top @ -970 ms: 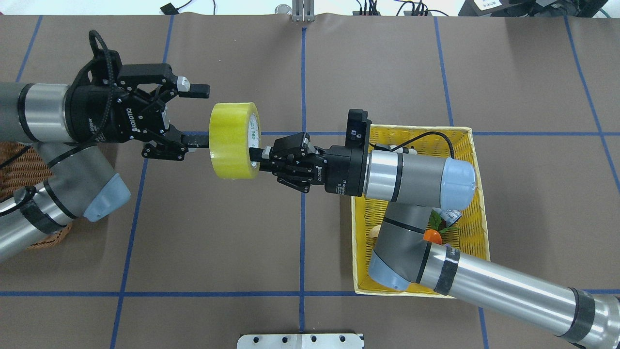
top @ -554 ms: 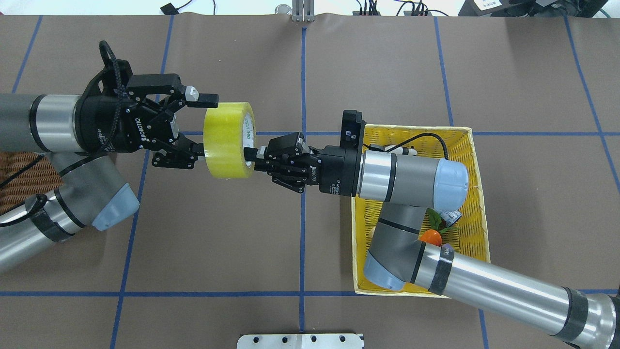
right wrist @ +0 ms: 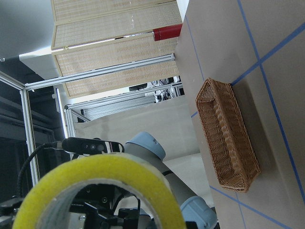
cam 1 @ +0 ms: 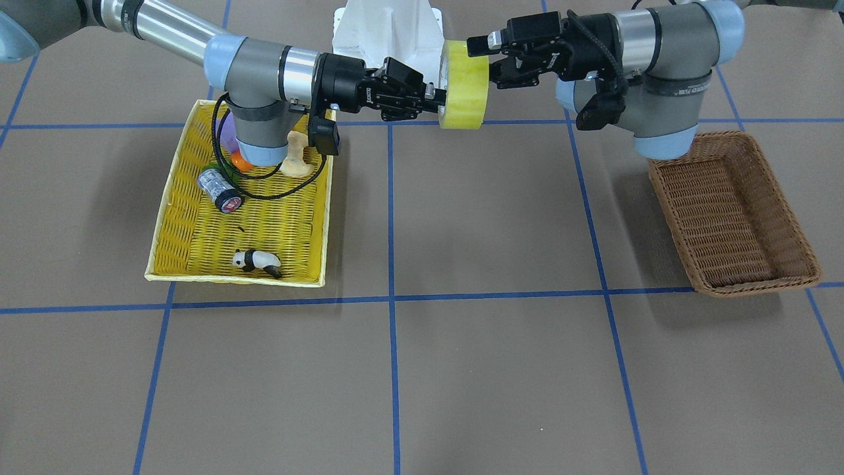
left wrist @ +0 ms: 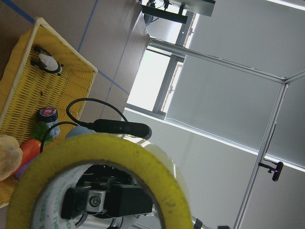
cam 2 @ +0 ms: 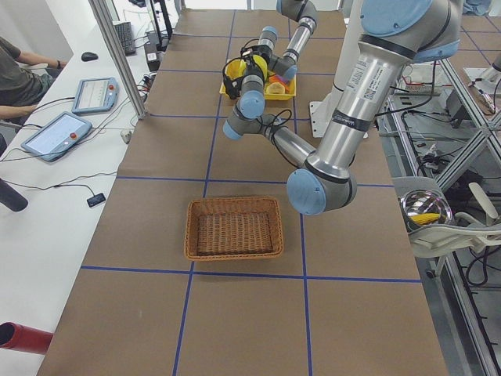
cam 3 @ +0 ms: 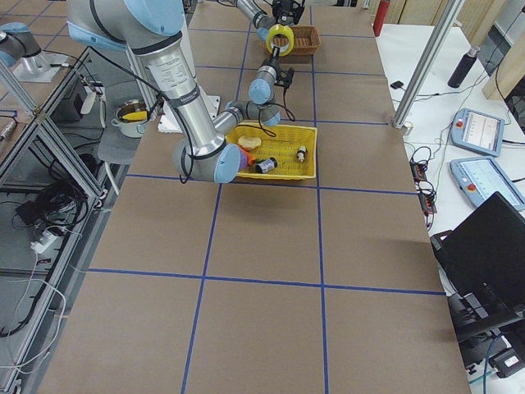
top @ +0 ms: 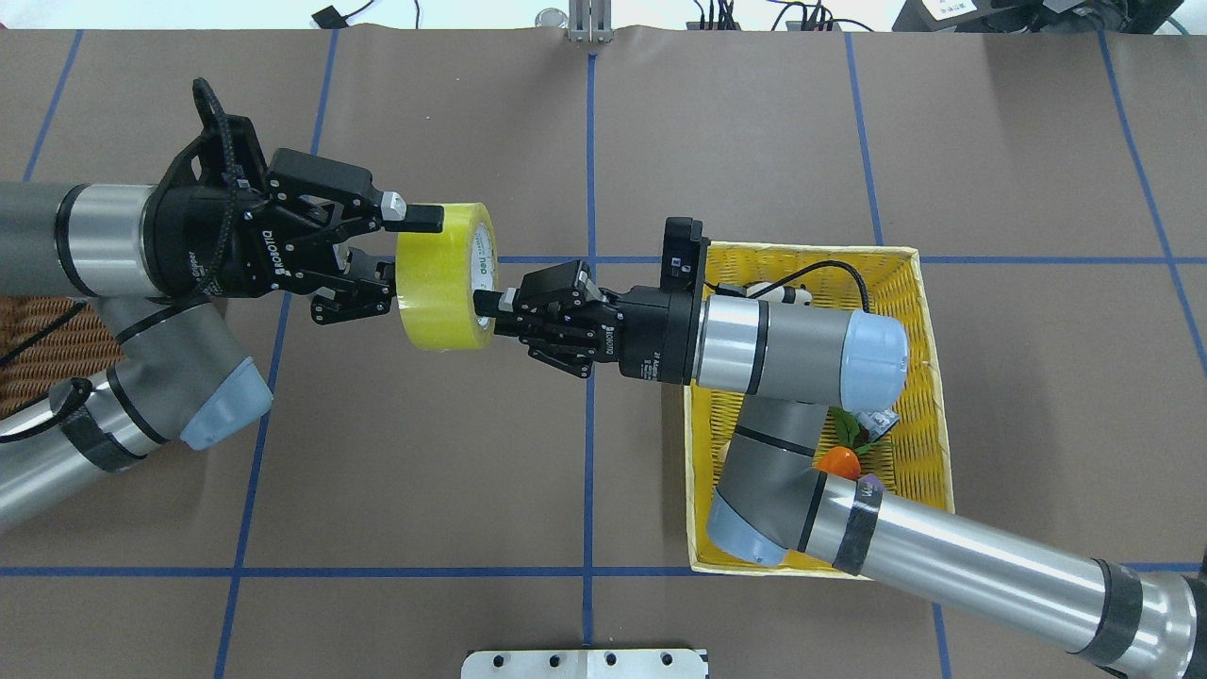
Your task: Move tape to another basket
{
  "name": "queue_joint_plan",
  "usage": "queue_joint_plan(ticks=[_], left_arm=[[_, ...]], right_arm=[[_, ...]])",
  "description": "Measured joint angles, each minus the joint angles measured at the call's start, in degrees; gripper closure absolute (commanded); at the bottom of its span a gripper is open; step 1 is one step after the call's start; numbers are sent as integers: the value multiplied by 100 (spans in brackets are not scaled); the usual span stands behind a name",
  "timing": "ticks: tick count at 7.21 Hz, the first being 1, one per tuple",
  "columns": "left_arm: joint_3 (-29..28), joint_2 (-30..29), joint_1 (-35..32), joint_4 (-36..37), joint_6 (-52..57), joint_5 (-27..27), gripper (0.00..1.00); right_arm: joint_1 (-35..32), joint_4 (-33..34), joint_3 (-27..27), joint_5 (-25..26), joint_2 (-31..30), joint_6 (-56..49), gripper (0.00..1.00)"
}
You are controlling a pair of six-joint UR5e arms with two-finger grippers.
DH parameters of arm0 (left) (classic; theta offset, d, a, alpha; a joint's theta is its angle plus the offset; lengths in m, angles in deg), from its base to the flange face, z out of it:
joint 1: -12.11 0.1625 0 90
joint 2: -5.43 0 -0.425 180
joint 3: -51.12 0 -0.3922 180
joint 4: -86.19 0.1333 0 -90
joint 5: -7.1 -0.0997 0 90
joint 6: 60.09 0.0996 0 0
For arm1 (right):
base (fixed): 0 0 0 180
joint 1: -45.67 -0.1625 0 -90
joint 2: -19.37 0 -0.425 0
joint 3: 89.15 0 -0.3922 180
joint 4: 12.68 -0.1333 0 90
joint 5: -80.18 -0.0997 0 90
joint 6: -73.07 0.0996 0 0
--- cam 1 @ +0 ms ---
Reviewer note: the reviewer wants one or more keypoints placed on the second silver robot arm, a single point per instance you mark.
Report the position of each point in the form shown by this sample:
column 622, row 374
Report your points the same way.
column 643, row 70

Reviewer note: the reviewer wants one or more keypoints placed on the yellow tape roll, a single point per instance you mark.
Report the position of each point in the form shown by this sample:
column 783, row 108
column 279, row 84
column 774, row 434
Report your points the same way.
column 466, row 82

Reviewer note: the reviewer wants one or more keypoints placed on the toy orange carrot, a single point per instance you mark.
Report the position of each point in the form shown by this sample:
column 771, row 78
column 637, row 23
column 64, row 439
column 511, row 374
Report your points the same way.
column 231, row 163

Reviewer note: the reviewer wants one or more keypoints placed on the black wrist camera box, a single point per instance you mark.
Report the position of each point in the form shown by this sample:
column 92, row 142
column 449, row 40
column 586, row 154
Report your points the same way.
column 324, row 135

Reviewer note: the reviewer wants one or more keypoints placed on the panda toy figurine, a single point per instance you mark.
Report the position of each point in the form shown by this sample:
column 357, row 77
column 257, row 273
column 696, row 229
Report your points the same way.
column 251, row 259

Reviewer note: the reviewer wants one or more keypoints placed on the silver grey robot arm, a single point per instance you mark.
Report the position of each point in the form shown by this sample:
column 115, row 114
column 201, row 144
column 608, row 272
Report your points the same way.
column 269, row 85

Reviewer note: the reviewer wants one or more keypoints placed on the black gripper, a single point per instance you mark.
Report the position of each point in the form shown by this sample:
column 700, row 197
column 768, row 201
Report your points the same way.
column 341, row 82

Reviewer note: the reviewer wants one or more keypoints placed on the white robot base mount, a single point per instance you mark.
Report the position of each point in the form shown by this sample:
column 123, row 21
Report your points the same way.
column 371, row 30

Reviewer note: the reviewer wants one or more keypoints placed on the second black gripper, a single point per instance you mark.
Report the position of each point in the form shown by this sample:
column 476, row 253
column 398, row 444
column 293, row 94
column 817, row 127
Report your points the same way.
column 589, row 45

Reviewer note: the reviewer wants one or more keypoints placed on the yellow woven basket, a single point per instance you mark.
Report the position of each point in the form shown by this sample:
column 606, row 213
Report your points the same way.
column 287, row 217

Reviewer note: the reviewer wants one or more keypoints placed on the brown wicker basket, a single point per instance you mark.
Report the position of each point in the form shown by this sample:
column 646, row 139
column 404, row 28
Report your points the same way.
column 734, row 230

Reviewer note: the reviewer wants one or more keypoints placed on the small black labelled can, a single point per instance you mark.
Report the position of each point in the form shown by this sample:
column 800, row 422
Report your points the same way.
column 220, row 192

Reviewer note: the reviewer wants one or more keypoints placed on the purple block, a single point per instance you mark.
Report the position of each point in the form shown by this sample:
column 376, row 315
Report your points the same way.
column 227, row 135

